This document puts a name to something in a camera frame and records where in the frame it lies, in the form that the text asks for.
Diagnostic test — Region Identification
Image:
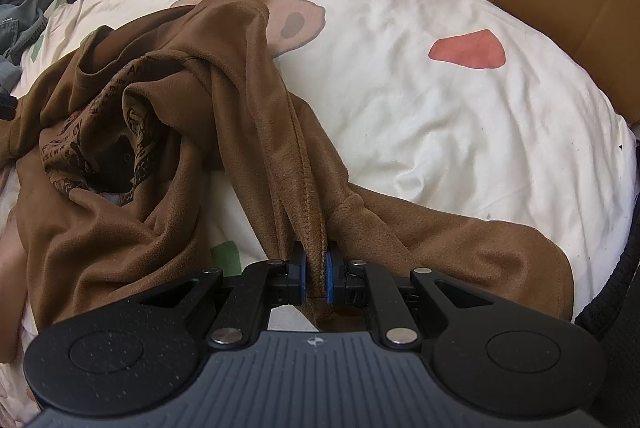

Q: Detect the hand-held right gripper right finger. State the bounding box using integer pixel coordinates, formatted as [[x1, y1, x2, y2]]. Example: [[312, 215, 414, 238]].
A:
[[325, 244, 498, 348]]

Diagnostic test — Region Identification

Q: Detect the blue denim shirt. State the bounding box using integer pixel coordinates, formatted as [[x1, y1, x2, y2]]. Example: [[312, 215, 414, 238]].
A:
[[0, 0, 48, 95]]

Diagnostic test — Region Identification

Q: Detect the cream bear-print bed sheet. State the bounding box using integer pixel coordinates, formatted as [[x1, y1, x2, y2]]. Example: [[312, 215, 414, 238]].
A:
[[0, 0, 638, 428]]

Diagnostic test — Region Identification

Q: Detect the dark cloth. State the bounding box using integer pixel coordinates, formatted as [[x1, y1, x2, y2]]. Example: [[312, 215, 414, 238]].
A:
[[574, 188, 640, 361]]

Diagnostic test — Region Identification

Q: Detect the brown t-shirt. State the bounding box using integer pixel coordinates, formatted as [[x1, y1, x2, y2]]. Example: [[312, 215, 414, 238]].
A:
[[10, 0, 575, 365]]

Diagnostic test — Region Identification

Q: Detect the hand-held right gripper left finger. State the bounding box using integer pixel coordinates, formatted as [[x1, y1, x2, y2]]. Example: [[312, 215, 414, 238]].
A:
[[132, 242, 307, 349]]

